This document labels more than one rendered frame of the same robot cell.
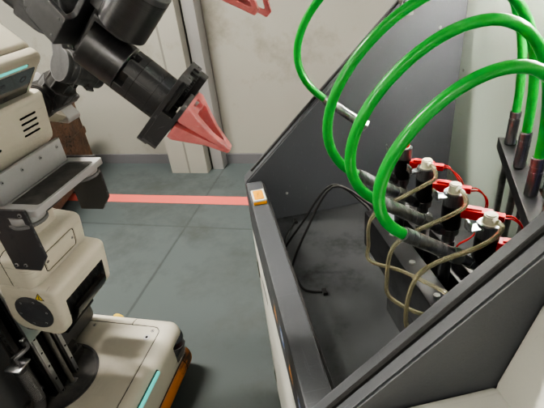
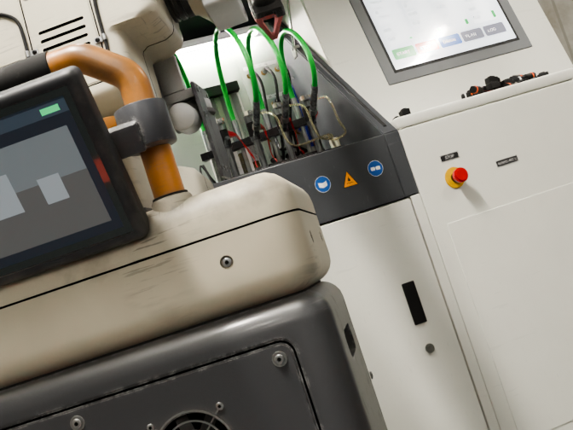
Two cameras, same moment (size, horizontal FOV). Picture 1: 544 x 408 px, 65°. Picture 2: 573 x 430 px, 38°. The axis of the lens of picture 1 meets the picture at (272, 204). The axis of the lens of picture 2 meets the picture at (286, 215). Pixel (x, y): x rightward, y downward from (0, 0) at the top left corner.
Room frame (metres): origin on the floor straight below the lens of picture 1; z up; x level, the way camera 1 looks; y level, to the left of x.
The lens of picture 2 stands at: (0.93, 1.89, 0.71)
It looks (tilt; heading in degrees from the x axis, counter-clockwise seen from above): 4 degrees up; 260
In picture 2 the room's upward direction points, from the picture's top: 18 degrees counter-clockwise
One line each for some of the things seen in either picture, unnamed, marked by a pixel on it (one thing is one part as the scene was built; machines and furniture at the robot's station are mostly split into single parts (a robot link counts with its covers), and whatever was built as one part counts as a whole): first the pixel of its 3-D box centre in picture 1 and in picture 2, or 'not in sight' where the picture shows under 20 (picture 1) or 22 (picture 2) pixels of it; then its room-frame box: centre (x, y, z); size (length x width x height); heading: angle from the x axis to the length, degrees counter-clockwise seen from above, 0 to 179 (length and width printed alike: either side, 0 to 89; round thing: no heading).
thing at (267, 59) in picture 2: not in sight; (273, 101); (0.44, -0.52, 1.20); 0.13 x 0.03 x 0.31; 6
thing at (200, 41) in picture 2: not in sight; (172, 49); (0.68, -0.50, 1.43); 0.54 x 0.03 x 0.02; 6
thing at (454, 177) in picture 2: not in sight; (458, 176); (0.17, -0.01, 0.80); 0.05 x 0.04 x 0.05; 6
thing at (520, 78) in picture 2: not in sight; (503, 83); (-0.10, -0.17, 1.01); 0.23 x 0.11 x 0.06; 6
